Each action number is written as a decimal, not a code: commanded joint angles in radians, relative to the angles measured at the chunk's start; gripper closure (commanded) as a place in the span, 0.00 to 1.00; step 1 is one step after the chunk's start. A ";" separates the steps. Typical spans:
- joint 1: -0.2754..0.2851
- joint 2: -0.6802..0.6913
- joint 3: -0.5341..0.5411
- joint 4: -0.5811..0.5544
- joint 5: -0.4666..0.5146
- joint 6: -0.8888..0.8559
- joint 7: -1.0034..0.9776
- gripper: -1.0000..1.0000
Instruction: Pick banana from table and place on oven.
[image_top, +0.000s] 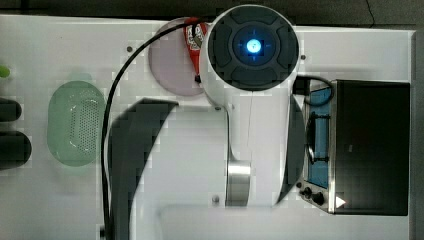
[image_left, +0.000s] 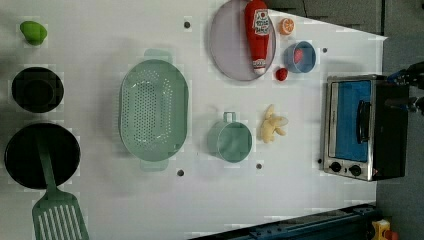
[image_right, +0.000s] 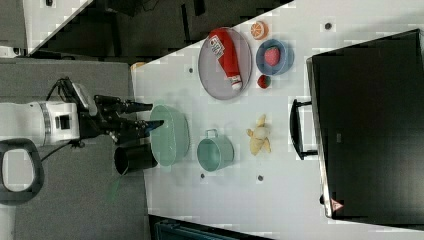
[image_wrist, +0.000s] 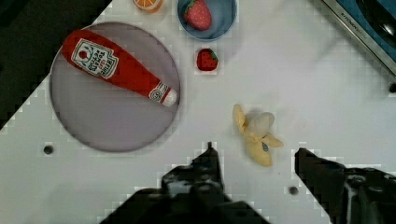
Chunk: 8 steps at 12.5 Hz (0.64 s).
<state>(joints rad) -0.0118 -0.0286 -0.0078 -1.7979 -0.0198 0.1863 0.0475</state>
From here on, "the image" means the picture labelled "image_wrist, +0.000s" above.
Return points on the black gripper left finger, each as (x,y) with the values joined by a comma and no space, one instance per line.
(189,194)

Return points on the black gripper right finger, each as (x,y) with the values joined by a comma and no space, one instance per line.
(348,195)

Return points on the plush peeled banana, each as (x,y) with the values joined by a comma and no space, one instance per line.
(257,136)

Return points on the grey round plate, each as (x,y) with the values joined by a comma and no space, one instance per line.
(105,117)

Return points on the small red strawberry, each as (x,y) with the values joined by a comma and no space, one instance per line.
(207,60)

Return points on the red plush ketchup bottle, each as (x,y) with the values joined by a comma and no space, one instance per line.
(100,57)

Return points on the pink plush strawberry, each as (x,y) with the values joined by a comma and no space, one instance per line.
(198,15)

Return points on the blue bowl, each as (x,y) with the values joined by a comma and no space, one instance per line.
(223,13)

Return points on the orange slice toy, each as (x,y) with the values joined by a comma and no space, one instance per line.
(149,6)

